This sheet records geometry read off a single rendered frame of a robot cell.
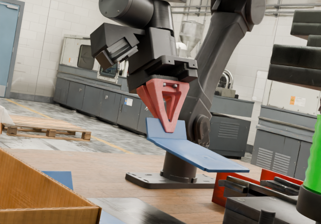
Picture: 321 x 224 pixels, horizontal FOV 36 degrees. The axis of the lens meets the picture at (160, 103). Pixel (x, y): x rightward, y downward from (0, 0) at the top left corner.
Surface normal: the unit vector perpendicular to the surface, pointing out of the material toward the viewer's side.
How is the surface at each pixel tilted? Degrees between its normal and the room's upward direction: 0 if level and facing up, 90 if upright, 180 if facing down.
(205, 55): 62
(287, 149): 90
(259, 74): 91
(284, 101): 90
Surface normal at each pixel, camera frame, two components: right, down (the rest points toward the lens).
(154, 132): 0.58, -0.29
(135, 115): -0.80, -0.11
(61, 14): 0.57, 0.14
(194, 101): -0.43, -0.51
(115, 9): -0.56, -0.17
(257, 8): 0.79, 0.18
